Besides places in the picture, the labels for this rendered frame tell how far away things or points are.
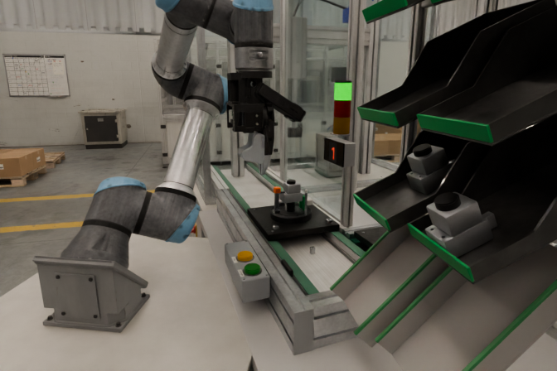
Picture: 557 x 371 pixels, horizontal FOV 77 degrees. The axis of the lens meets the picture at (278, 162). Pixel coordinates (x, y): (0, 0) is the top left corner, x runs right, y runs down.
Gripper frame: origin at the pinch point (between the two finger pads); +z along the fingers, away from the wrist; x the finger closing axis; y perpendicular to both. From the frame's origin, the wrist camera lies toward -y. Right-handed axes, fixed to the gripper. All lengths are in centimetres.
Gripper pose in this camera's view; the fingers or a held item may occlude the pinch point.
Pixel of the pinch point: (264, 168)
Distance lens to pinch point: 74.8
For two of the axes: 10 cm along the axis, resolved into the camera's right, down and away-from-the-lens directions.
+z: 0.0, 9.8, 2.2
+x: 3.4, 2.1, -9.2
